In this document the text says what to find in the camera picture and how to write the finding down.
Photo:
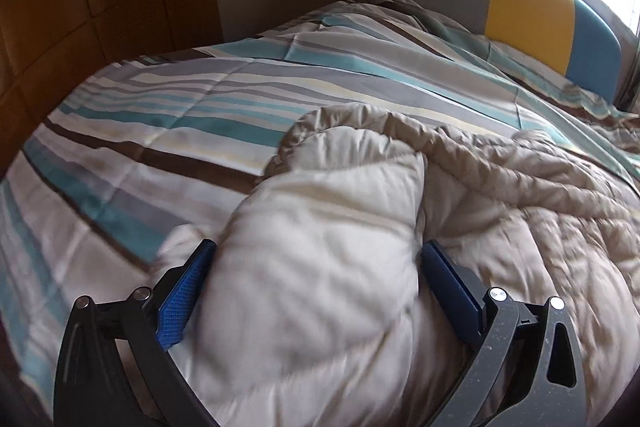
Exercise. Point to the striped duvet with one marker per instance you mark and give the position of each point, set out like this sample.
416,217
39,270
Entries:
200,107

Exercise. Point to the grey yellow blue headboard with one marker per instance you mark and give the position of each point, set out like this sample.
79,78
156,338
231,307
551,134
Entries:
530,2

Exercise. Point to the beige quilted puffer jacket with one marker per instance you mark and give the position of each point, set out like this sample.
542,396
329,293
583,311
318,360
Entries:
400,232

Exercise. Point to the wooden wardrobe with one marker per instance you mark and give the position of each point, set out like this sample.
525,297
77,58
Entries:
90,7

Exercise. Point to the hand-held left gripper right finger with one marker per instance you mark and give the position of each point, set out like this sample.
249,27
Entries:
452,287

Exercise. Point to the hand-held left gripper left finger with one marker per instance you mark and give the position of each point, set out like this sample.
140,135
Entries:
180,294

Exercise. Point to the striped pillow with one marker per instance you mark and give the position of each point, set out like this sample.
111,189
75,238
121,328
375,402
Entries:
560,77

